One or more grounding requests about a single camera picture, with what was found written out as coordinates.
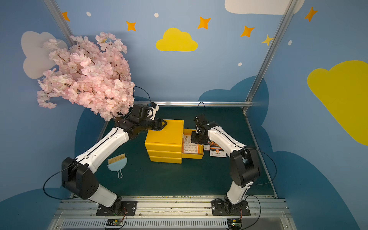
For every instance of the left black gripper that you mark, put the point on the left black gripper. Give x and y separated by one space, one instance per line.
155 124

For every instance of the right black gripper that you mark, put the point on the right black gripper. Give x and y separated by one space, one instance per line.
198 135

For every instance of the pink flower seed bag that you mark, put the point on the pink flower seed bag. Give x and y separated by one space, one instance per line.
206 147

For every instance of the marigold flower seed bag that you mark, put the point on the marigold flower seed bag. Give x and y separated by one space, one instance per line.
216 151

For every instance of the yellow bottom drawer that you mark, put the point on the yellow bottom drawer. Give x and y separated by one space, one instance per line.
165 160

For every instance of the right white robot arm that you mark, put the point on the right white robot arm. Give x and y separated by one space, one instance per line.
245 165

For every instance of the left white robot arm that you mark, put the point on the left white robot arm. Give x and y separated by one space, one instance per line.
77 175

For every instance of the yellow three-drawer cabinet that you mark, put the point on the yellow three-drawer cabinet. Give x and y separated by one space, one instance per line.
167 142

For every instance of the rear horizontal aluminium bar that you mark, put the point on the rear horizontal aluminium bar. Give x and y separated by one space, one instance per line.
206 104

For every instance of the light blue hand brush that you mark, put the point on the light blue hand brush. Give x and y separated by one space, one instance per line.
116 164

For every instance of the pink cherry blossom tree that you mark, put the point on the pink cherry blossom tree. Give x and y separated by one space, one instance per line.
93 75

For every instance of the right green circuit board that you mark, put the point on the right green circuit board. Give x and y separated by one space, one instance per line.
234 224

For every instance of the green circuit board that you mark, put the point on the green circuit board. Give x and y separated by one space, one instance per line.
234 224
113 224

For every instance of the left green circuit board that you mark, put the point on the left green circuit board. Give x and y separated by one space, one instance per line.
113 224

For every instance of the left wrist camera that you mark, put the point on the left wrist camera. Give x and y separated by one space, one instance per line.
153 110

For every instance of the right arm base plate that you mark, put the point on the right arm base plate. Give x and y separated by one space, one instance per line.
226 208

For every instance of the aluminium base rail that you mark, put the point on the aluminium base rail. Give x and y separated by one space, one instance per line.
175 212

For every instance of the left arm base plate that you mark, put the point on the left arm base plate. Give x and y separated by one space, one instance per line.
119 208

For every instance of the left aluminium frame post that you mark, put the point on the left aluminium frame post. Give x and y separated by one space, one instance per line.
60 20

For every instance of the aluminium frame post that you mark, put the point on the aluminium frame post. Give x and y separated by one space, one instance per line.
286 19
60 20

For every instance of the right aluminium frame post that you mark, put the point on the right aluminium frame post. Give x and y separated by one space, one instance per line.
286 19

